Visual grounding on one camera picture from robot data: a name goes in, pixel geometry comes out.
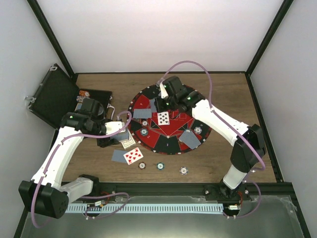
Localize single teal poker chip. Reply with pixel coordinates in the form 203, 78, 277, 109
140, 128, 148, 136

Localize light blue slotted cable duct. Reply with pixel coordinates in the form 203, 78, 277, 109
66, 203, 223, 214

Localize brown poker chip stack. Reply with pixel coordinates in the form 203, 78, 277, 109
139, 162, 146, 169

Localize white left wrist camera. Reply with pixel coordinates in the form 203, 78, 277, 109
105, 121, 125, 135

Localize single face-down blue card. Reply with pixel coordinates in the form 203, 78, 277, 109
111, 150, 127, 164

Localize face-up spades playing card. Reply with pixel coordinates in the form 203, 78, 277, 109
157, 112, 170, 125

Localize black poker chip case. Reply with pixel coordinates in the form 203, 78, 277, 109
25, 63, 112, 129

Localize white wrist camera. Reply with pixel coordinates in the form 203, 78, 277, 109
159, 83, 169, 99
105, 121, 125, 135

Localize black aluminium frame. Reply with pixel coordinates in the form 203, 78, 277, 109
14, 0, 311, 238

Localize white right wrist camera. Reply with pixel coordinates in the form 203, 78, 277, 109
159, 83, 169, 99

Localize blue white poker chip stack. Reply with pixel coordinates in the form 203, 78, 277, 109
179, 167, 188, 175

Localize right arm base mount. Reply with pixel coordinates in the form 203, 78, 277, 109
203, 183, 250, 201

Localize grey striped chips in case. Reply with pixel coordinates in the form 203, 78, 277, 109
76, 96, 85, 103

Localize white playing card box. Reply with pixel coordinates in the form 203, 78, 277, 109
121, 138, 136, 149

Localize face-down cards seat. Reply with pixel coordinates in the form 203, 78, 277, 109
179, 129, 201, 149
133, 109, 152, 119

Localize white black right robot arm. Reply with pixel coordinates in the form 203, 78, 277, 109
156, 76, 266, 200

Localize orange chip stack in case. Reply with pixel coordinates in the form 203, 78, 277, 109
79, 90, 90, 97

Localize teal poker chip stack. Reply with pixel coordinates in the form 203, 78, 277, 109
157, 162, 165, 170

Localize card deck in case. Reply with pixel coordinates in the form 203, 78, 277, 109
75, 103, 82, 111

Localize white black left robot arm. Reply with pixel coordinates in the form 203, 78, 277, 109
18, 98, 127, 219

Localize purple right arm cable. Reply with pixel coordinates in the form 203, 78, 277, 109
158, 60, 265, 220

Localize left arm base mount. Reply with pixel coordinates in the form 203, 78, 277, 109
78, 187, 116, 202

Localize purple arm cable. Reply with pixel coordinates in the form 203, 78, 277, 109
31, 111, 132, 228
158, 60, 265, 220

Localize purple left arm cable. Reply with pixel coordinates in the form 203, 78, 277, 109
31, 111, 132, 228

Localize face-up hearts playing card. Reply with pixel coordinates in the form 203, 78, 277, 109
123, 147, 144, 165

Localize blue patterned card deck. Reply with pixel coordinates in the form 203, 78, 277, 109
113, 130, 130, 142

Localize round red black poker mat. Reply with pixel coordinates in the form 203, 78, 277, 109
126, 82, 213, 155

